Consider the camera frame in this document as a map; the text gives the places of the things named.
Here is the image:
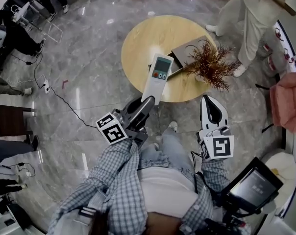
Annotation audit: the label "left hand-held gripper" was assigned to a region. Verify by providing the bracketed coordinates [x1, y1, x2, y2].
[96, 96, 155, 146]

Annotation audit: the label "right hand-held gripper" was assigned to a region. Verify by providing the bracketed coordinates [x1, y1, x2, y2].
[196, 94, 235, 161]

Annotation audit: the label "white remote control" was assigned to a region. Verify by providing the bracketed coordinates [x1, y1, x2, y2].
[141, 53, 174, 105]

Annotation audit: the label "grey drawer box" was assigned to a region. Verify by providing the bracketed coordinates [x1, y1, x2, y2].
[148, 35, 214, 80]

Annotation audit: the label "person's left forearm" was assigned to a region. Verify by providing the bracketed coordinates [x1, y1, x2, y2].
[89, 140, 139, 198]

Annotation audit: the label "person's right forearm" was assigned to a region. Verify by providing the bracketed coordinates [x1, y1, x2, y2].
[200, 159, 231, 193]

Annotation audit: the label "orange artificial plant white pot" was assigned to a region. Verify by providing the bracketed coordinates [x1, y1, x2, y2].
[183, 39, 241, 92]

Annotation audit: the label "person's left leg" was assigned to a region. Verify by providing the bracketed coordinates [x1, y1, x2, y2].
[139, 142, 168, 169]

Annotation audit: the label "person's leg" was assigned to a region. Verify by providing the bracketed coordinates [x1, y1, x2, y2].
[161, 121, 196, 174]
[139, 142, 168, 169]

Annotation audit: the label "person's right leg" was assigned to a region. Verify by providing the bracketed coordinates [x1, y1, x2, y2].
[161, 121, 196, 174]

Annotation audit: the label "round wooden table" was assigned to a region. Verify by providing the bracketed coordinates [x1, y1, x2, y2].
[121, 15, 219, 103]

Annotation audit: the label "pink armchair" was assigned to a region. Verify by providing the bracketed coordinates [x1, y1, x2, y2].
[255, 71, 296, 134]

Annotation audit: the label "black rig monitor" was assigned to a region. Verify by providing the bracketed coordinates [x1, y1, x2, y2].
[221, 157, 285, 212]

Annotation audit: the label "white egg-shaped pouf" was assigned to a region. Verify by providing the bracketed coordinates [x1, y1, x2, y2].
[260, 148, 296, 214]

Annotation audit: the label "person's torso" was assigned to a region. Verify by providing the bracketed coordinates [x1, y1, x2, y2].
[49, 166, 251, 235]

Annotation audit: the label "shrink-wrapped water bottle pack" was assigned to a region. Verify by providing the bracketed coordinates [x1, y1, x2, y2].
[257, 28, 296, 78]

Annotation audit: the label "dark wooden side table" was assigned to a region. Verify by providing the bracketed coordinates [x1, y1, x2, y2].
[0, 104, 37, 143]

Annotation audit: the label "black floor cable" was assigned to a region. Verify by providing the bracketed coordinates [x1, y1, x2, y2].
[25, 52, 99, 129]

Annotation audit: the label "black rig mount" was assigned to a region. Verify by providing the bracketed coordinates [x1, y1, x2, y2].
[204, 209, 251, 235]

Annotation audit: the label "white coiled cable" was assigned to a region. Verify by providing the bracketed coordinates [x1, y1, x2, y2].
[0, 74, 47, 87]

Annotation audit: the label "black adapter with cable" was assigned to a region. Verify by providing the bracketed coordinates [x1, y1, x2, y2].
[5, 162, 36, 177]

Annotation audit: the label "metal wire cart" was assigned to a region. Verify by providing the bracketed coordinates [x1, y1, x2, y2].
[8, 0, 63, 44]

